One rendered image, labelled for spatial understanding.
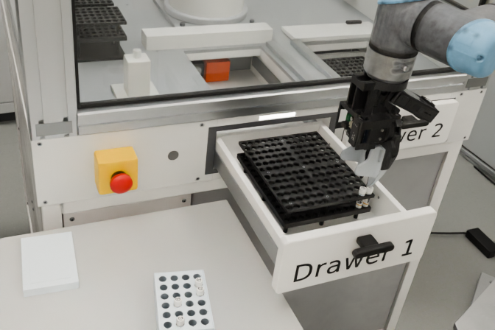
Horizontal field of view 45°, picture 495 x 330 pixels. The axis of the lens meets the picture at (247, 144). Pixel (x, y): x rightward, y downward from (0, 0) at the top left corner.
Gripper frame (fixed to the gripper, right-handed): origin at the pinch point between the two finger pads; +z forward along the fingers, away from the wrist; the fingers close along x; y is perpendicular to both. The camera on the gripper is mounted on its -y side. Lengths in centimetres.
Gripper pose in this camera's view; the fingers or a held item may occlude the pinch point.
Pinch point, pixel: (369, 174)
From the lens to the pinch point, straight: 106.6
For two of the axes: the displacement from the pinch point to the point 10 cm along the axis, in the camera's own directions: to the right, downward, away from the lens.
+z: -1.1, 8.4, 5.4
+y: -9.2, 1.2, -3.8
